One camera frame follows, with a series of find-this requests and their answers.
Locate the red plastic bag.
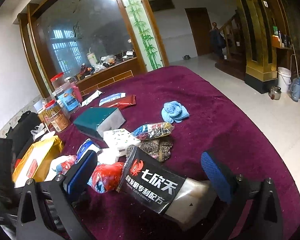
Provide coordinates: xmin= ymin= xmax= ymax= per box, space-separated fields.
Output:
xmin=87 ymin=162 xmax=125 ymax=193

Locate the white blue tissue pack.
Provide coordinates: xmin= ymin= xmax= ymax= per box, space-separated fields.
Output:
xmin=76 ymin=139 xmax=101 ymax=163

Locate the black silver snack bag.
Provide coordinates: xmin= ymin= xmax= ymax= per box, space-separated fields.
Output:
xmin=117 ymin=145 xmax=217 ymax=230

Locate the white patterned tissue pack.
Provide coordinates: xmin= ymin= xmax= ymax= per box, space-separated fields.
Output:
xmin=103 ymin=128 xmax=141 ymax=155

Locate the bag of coloured rings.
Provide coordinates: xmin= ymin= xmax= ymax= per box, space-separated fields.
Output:
xmin=132 ymin=122 xmax=174 ymax=140

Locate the white cloth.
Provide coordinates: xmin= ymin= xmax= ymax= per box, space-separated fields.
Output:
xmin=97 ymin=148 xmax=120 ymax=165

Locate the gold cardboard tray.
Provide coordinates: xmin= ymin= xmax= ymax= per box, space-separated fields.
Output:
xmin=12 ymin=135 xmax=64 ymax=188

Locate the black sofa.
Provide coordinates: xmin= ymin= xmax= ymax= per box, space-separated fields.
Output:
xmin=0 ymin=110 xmax=43 ymax=165

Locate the clear plastic bag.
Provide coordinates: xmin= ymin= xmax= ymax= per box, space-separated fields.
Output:
xmin=30 ymin=123 xmax=47 ymax=141

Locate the brown label snack jar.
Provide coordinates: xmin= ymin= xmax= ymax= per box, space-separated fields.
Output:
xmin=44 ymin=99 xmax=70 ymax=132

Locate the teal tissue box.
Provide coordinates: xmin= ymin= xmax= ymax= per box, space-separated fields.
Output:
xmin=74 ymin=107 xmax=126 ymax=140

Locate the blue label plastic jar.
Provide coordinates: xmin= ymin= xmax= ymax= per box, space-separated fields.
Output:
xmin=55 ymin=83 xmax=81 ymax=113

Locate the purple velvet tablecloth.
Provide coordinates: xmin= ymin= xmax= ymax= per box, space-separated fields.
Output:
xmin=39 ymin=65 xmax=300 ymax=240

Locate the white paper strip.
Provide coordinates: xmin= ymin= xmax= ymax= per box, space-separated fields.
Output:
xmin=81 ymin=90 xmax=102 ymax=107

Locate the pink bottle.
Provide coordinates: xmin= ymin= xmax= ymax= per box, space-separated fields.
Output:
xmin=71 ymin=82 xmax=83 ymax=103

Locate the metal kettle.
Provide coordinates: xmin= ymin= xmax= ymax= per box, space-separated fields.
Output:
xmin=268 ymin=86 xmax=281 ymax=100

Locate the red lid clear jar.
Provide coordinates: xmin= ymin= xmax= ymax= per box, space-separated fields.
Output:
xmin=50 ymin=72 xmax=65 ymax=90

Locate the wooden cabinet counter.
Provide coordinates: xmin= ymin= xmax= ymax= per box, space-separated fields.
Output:
xmin=76 ymin=57 xmax=147 ymax=96

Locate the dark red packet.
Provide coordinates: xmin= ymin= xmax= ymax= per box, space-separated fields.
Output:
xmin=101 ymin=95 xmax=136 ymax=110

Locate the blue white flat packet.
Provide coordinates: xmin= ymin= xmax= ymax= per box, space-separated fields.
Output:
xmin=98 ymin=92 xmax=126 ymax=106

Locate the blue water jug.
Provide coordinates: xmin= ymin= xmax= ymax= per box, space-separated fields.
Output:
xmin=290 ymin=77 xmax=300 ymax=102

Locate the white plastic bucket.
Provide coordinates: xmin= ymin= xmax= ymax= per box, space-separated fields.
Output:
xmin=277 ymin=67 xmax=292 ymax=93

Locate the light blue knitted cloth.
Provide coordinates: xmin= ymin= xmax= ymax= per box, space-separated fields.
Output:
xmin=161 ymin=101 xmax=190 ymax=124

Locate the wooden stair railing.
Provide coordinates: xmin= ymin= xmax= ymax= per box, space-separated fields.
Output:
xmin=210 ymin=10 xmax=247 ymax=81

